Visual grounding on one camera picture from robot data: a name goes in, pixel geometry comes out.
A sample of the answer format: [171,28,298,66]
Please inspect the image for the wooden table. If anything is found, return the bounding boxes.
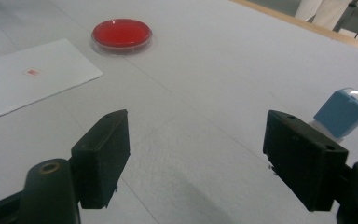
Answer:
[229,0,358,54]

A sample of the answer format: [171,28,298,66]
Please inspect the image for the blue stamp cap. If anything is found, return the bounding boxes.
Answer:
[312,87,358,139]

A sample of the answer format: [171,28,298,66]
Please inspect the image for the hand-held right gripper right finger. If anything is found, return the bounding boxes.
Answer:
[262,109,350,213]

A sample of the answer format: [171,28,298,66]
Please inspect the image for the white desk frame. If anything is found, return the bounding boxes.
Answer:
[295,0,358,43]

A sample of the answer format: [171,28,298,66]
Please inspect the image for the blue and white stamp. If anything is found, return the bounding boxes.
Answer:
[308,87,358,145]

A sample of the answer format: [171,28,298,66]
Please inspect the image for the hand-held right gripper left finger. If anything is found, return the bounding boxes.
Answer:
[70,108,131,210]

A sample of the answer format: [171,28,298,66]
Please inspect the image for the white table cover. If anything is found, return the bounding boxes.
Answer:
[0,0,358,224]

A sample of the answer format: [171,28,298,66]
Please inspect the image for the round red ink pad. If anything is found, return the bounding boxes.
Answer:
[90,18,154,56]

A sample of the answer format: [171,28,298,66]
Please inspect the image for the white paper sheet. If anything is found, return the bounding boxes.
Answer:
[0,37,104,124]

